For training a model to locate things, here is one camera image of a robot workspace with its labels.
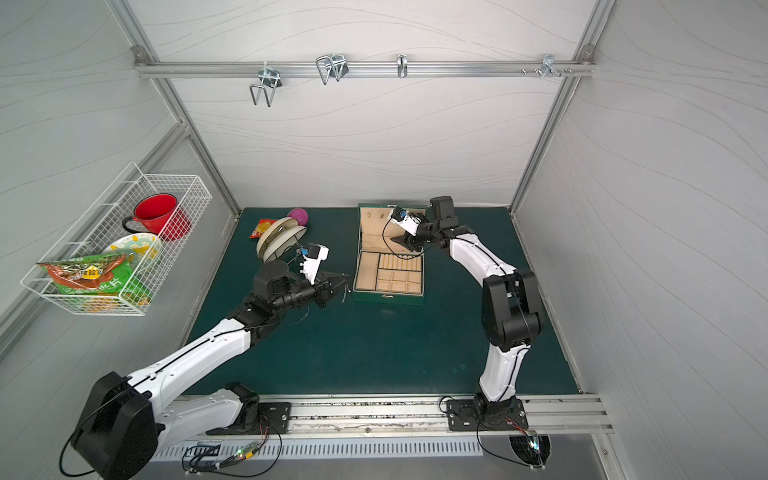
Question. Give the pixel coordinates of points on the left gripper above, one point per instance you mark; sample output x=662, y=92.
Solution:
x=325, y=289

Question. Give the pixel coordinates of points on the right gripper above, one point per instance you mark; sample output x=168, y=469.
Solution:
x=417, y=238

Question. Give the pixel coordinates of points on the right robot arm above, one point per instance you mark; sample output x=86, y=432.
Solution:
x=510, y=301

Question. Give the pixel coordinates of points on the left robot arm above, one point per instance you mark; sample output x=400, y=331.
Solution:
x=127, y=419

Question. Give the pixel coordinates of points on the cream plate front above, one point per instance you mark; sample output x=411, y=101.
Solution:
x=279, y=242

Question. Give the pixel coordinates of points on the pink ball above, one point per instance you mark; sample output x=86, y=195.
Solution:
x=300, y=215

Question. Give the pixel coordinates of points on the red snack packet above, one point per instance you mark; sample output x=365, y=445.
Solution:
x=261, y=228

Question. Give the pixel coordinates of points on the small metal hook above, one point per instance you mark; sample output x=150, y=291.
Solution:
x=402, y=66

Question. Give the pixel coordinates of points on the metal loop hook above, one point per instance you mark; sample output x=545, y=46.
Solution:
x=332, y=66

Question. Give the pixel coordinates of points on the red mug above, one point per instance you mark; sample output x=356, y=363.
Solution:
x=160, y=214

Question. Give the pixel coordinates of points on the patterned plate in basket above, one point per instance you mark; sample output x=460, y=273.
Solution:
x=143, y=250

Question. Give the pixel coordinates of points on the metal double hook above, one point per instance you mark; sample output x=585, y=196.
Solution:
x=269, y=80

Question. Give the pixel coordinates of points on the green snack bag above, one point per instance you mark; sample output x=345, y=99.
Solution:
x=105, y=274

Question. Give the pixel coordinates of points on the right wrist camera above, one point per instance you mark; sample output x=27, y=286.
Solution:
x=406, y=220

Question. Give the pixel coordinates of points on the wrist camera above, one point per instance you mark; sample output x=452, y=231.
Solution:
x=406, y=220
x=311, y=258

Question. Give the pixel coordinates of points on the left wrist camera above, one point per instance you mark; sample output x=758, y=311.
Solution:
x=311, y=258

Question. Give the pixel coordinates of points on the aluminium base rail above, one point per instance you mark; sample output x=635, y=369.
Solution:
x=439, y=415

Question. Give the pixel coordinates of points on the left black mount plate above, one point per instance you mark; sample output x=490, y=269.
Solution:
x=255, y=416

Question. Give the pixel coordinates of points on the black mount plate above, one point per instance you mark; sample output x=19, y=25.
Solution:
x=255, y=416
x=479, y=414

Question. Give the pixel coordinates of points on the aluminium top rail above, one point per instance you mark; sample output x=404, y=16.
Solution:
x=357, y=69

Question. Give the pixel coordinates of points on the right black mount plate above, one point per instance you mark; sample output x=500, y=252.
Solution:
x=479, y=414

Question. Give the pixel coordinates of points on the metal bracket hook right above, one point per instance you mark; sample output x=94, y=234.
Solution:
x=547, y=69

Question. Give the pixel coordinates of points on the white wire basket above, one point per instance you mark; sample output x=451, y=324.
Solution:
x=100, y=226

